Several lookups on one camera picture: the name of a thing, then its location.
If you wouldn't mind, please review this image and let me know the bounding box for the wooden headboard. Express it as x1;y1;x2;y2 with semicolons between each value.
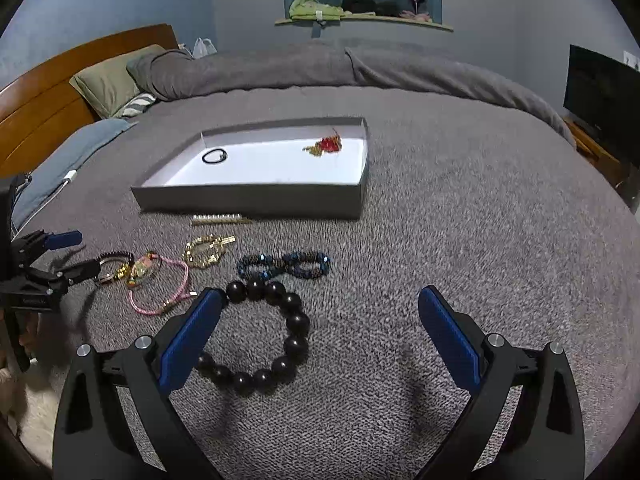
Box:
0;23;180;178

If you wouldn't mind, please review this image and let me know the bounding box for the gold pearl hair clip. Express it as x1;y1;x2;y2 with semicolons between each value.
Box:
191;213;253;226

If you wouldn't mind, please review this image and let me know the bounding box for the green cloth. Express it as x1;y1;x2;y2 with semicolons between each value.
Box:
289;0;346;22

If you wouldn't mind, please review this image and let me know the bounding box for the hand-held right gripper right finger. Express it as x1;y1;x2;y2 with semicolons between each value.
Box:
417;285;586;480

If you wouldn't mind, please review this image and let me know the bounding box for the blue beaded bracelet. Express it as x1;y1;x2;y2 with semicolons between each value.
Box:
236;251;332;281

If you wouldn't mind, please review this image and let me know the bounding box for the wooden television stand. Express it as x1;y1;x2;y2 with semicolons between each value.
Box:
562;116;626;186

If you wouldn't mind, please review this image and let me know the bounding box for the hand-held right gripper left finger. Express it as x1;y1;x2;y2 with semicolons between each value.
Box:
52;287;223;480

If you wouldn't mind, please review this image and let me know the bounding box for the black television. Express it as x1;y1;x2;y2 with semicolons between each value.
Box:
563;44;640;161

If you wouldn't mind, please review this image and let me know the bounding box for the striped pillow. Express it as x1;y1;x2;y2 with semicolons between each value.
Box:
120;92;160;119

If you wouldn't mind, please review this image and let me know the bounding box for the red and gold brooch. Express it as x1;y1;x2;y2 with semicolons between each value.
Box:
302;130;346;157

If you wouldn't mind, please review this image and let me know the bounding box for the shallow grey cardboard box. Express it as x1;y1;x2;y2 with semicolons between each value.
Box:
131;117;370;220

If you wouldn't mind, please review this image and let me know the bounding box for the grey bed blanket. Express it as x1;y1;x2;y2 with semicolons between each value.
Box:
10;85;640;480

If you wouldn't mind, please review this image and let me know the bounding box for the large dark wooden bead bracelet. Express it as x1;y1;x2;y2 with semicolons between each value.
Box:
195;279;312;396

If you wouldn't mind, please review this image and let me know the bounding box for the green pillow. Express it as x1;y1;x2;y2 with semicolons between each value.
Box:
69;44;166;119

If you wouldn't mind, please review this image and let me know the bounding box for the gold wreath hair clip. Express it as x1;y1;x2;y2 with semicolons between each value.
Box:
182;233;237;269

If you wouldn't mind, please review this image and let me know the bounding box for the person's left hand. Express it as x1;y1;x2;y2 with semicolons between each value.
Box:
19;317;40;361

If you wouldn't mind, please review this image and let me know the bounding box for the blue pillow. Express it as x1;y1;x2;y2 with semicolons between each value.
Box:
10;119;138;231

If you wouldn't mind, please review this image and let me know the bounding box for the pink cord bracelet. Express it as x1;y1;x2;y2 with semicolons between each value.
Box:
127;252;198;317

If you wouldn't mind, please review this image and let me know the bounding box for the small dark bead bracelet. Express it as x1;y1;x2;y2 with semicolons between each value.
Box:
94;251;136;286

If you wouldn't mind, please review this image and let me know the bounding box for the white charger cable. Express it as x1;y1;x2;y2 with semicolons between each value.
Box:
20;170;78;231

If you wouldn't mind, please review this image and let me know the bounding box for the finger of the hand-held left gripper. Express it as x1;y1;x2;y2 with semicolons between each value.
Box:
17;230;83;261
35;258;108;288

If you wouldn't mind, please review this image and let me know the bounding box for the wooden window sill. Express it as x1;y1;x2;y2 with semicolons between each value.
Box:
274;14;454;32

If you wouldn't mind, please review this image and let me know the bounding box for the grey folded duvet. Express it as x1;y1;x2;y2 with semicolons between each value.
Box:
126;42;576;146

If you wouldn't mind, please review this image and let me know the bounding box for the black cloth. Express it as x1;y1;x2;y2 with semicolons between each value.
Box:
341;0;401;17

